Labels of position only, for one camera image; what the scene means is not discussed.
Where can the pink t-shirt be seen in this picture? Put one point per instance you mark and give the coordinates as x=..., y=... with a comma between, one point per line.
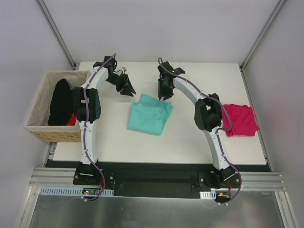
x=242, y=120

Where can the right aluminium corner post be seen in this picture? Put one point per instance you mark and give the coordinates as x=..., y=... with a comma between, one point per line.
x=263, y=32

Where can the white cable duct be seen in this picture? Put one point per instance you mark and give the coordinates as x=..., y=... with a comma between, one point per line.
x=208, y=195
x=74, y=191

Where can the wicker laundry basket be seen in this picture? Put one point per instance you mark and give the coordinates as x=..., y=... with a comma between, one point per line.
x=36, y=121

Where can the left white cable duct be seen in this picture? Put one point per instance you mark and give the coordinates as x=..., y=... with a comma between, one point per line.
x=74, y=191

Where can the black garment in basket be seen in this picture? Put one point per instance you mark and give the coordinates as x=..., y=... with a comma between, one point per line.
x=61, y=106

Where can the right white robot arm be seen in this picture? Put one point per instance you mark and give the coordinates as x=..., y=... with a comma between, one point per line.
x=208, y=116

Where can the left aluminium corner post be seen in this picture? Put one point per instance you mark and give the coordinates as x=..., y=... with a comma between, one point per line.
x=56, y=33

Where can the teal t-shirt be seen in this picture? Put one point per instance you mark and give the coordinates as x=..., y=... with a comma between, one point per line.
x=149, y=115

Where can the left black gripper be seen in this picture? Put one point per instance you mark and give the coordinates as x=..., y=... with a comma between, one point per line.
x=122, y=82

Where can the aluminium rail frame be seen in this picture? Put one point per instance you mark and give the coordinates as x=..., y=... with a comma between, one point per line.
x=255, y=181

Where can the aluminium corner post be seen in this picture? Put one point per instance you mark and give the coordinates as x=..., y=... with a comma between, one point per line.
x=263, y=32
x=56, y=33

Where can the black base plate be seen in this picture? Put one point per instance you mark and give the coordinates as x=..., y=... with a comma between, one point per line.
x=155, y=180

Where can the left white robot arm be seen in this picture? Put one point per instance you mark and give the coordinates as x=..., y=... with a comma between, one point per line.
x=87, y=108

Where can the red garment in basket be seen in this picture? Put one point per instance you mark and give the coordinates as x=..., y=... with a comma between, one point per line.
x=72, y=120

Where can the right white cable duct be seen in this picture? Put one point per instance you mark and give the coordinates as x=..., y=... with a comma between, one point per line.
x=208, y=195

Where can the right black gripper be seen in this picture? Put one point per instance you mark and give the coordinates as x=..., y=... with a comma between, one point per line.
x=165, y=88

